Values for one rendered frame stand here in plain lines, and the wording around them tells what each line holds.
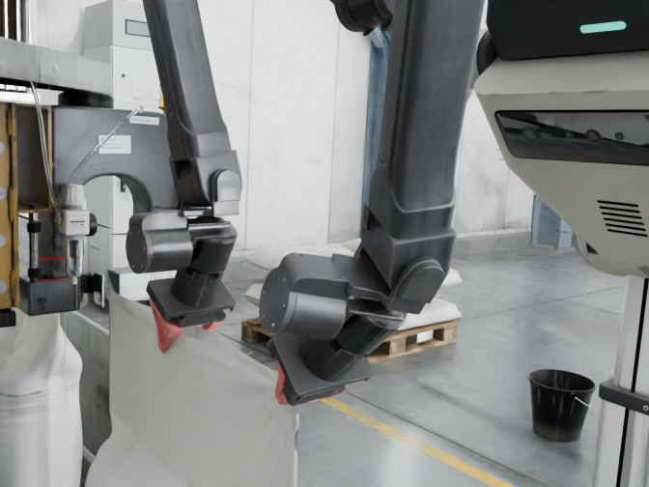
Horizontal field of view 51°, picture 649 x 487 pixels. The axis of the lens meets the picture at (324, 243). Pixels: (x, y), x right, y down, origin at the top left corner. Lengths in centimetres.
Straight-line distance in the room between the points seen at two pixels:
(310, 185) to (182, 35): 582
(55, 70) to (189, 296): 41
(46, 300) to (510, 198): 824
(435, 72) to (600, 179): 53
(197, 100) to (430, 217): 37
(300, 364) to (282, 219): 579
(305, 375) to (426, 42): 34
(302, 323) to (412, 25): 25
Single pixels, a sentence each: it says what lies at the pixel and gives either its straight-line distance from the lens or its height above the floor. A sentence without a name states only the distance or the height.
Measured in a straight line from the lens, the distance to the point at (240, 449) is 85.
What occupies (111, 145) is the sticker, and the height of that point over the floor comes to 128.
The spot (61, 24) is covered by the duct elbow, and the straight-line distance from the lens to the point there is 439.
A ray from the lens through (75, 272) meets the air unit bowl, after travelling 111.
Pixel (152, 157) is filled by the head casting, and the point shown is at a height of 126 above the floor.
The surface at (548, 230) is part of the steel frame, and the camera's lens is 961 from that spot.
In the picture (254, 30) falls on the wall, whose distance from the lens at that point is 623.
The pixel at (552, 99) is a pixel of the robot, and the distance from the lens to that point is 94.
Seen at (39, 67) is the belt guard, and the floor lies 139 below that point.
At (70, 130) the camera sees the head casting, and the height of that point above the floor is 130.
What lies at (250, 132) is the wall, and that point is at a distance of 616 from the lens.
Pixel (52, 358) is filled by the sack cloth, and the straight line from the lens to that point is 143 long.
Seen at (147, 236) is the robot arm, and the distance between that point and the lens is 78.
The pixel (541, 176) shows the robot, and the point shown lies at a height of 127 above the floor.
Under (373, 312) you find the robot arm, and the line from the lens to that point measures 60.
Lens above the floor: 131
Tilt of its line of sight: 9 degrees down
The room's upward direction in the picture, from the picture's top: 3 degrees clockwise
